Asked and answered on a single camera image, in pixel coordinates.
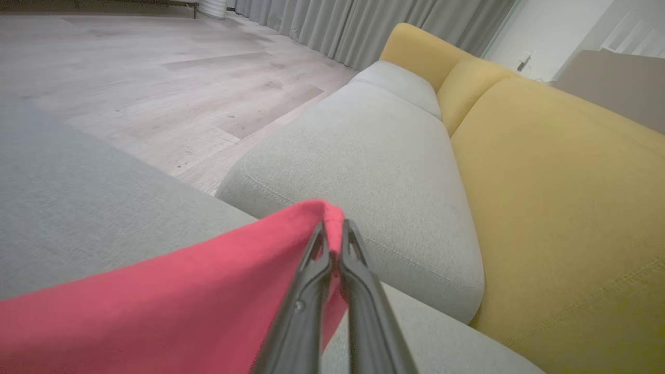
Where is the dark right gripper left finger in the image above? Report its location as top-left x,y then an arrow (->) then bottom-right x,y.
252,221 -> 334,374

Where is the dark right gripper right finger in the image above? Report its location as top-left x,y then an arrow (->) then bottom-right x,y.
340,218 -> 419,374

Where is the plain red garment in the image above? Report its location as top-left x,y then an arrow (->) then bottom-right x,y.
0,199 -> 348,374

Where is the large yellow sofa backrest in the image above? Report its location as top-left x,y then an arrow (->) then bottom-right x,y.
449,78 -> 665,374

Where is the small grey sofa seat cushion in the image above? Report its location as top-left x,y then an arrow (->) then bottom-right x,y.
349,61 -> 442,121

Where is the grey and yellow sofa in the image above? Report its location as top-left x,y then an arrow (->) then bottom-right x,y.
0,93 -> 546,374

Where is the medium yellow sofa backrest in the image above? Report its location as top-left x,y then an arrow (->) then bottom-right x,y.
435,56 -> 523,138

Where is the small yellow sofa backrest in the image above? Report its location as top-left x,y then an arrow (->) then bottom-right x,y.
379,22 -> 476,94

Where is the grey pleated curtain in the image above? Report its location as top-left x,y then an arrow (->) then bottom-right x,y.
226,0 -> 520,72

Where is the white ribbed cylinder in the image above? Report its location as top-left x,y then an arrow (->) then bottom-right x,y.
199,0 -> 228,20

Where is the beige cardboard box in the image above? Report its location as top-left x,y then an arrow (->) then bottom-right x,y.
550,49 -> 665,136

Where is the white slatted panel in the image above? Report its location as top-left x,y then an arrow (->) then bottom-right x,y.
600,10 -> 665,58

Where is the dark low furniture frame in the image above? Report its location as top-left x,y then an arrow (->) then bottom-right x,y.
0,0 -> 201,19

